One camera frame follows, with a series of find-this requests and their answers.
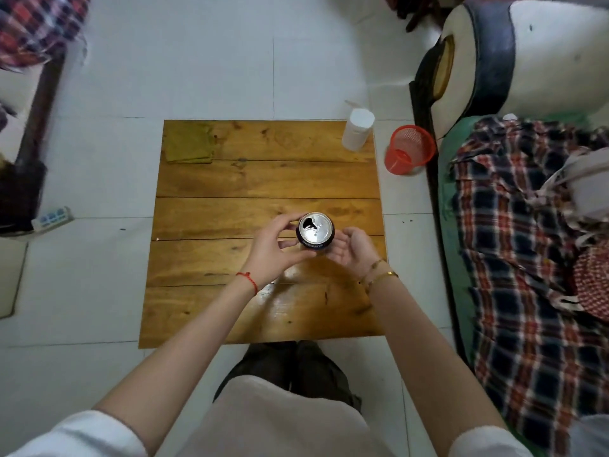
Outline person's left hand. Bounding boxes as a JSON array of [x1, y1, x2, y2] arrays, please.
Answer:
[[241, 213, 313, 295]]

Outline person's right hand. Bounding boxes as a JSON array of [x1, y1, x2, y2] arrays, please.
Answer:
[[325, 227, 383, 280]]

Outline dark aluminium drink can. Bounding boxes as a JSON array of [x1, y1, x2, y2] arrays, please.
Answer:
[[295, 212, 336, 253]]

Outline person's right forearm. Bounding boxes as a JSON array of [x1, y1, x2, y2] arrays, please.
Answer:
[[362, 267, 506, 447]]

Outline person's left forearm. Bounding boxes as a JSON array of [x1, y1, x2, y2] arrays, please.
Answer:
[[93, 275, 261, 455]]

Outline red plastic mesh wastebasket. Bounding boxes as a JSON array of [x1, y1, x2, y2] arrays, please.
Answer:
[[384, 124, 437, 176]]

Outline white plastic bottle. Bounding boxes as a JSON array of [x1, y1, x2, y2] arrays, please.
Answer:
[[342, 101, 376, 152]]

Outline green bed sheet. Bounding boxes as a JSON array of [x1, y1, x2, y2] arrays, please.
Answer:
[[437, 109, 593, 457]]

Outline dark trousers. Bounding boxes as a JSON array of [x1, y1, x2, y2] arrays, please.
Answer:
[[213, 341, 363, 411]]

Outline olive green folded cloth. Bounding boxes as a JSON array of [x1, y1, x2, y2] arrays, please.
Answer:
[[163, 123, 216, 165]]

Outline red blue plaid blanket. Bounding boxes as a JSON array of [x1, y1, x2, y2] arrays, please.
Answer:
[[449, 115, 609, 445]]

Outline white shirt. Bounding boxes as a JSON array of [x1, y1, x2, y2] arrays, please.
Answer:
[[0, 375, 534, 457]]

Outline dark wooden chair legs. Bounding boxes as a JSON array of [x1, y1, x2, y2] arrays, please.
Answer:
[[382, 0, 458, 34]]

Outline white power strip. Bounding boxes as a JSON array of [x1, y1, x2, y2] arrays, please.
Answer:
[[30, 206, 75, 233]]

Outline white grey garment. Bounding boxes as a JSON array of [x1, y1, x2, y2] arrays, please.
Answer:
[[535, 146, 609, 234]]

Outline red white patterned cloth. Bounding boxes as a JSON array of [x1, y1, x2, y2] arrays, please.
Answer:
[[572, 244, 609, 323]]

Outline white grey bolster pillow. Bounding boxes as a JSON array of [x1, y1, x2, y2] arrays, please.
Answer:
[[430, 0, 609, 139]]

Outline white flat board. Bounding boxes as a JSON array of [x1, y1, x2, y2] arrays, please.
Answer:
[[0, 237, 30, 320]]

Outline red plaid cloth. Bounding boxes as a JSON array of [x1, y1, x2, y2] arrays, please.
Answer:
[[0, 0, 92, 71]]

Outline thin gold chain bracelet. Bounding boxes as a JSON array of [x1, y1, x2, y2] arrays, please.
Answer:
[[358, 259, 385, 284]]

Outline red string bracelet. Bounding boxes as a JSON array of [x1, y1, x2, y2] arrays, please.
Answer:
[[235, 271, 260, 296]]

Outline gold bangle bracelet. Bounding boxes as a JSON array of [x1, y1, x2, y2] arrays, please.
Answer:
[[364, 269, 400, 294]]

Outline dark wooden bed frame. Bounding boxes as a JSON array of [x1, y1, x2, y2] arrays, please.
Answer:
[[408, 34, 476, 368]]

